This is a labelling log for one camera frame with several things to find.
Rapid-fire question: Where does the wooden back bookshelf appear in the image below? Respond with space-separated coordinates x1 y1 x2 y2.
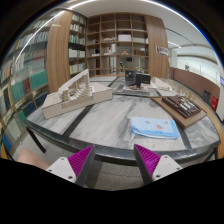
86 13 149 76

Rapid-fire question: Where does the small white architectural model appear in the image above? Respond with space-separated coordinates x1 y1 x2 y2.
152 77 176 96

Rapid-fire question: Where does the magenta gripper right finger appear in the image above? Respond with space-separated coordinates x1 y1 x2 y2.
134 144 182 185

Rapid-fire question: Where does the white architectural building model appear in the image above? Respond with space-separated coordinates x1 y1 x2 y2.
42 69 112 119

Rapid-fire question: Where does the person's bare knee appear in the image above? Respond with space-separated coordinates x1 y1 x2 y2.
17 149 49 170

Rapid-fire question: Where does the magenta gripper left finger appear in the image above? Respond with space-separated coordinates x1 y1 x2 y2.
47 145 95 187

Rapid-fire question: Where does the red fire cabinet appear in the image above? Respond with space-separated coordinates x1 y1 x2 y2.
211 95 218 111

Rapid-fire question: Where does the dark model on wooden board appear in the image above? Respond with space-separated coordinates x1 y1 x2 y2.
152 95 206 128

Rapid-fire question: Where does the folded light blue towel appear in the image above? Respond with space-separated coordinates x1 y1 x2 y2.
130 117 179 139

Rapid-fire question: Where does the left bookshelf with books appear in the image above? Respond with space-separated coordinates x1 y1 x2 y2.
0 9 87 159

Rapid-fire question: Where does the wall poster sign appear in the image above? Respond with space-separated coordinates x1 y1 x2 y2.
156 46 169 56

